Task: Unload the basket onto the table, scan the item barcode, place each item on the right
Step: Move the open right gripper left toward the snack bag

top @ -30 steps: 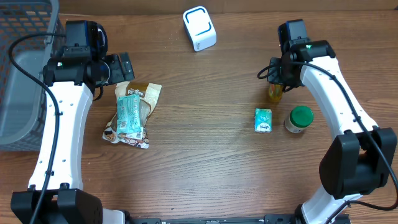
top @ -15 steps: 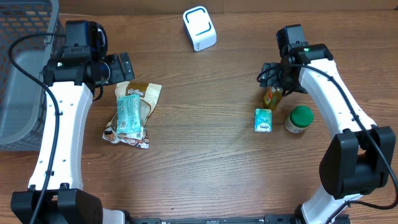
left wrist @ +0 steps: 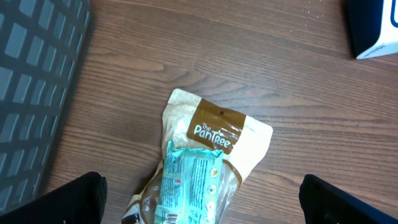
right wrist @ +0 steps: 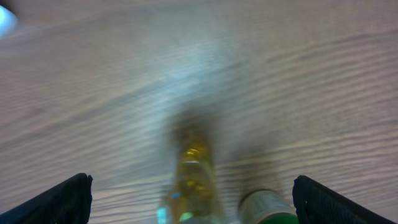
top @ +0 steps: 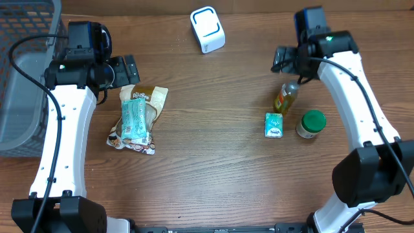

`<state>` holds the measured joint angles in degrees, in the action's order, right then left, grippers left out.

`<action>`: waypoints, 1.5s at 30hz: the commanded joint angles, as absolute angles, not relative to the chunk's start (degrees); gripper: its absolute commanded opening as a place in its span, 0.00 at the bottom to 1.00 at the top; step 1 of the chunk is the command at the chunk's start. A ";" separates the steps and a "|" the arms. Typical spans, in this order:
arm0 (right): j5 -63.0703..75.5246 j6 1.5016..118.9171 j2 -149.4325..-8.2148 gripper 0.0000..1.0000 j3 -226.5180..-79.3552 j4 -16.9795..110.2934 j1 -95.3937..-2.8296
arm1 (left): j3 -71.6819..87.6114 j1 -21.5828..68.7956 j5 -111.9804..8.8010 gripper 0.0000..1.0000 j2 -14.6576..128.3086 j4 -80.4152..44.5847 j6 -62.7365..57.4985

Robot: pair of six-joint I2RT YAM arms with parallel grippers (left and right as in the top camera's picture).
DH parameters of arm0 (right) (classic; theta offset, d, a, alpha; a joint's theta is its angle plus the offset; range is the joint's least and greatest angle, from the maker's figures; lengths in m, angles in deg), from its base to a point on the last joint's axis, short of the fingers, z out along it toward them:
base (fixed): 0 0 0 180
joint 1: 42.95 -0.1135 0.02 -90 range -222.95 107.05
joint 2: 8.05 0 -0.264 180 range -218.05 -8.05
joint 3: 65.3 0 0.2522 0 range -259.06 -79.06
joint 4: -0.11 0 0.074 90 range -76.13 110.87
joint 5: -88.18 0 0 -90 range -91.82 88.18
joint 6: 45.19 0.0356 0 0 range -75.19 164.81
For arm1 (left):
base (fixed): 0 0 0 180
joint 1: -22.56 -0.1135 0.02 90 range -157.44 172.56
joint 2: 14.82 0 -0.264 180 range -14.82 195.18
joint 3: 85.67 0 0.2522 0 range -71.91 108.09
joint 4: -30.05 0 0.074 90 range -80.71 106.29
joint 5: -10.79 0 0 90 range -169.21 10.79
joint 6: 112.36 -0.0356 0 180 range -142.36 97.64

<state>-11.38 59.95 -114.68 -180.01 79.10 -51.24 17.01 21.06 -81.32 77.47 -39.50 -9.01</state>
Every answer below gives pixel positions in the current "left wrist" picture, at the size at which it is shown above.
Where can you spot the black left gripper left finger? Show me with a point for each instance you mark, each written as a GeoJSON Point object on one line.
{"type": "Point", "coordinates": [82, 200]}

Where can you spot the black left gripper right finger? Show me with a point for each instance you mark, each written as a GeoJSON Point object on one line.
{"type": "Point", "coordinates": [322, 202]}

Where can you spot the teal wipes packet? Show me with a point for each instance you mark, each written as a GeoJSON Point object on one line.
{"type": "Point", "coordinates": [190, 186]}

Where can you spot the brown white snack bag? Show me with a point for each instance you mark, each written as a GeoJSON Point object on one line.
{"type": "Point", "coordinates": [192, 122]}

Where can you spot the white barcode scanner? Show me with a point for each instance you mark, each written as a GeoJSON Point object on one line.
{"type": "Point", "coordinates": [372, 27]}

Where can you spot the dark grey plastic basket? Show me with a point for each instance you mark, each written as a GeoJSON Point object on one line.
{"type": "Point", "coordinates": [43, 47]}

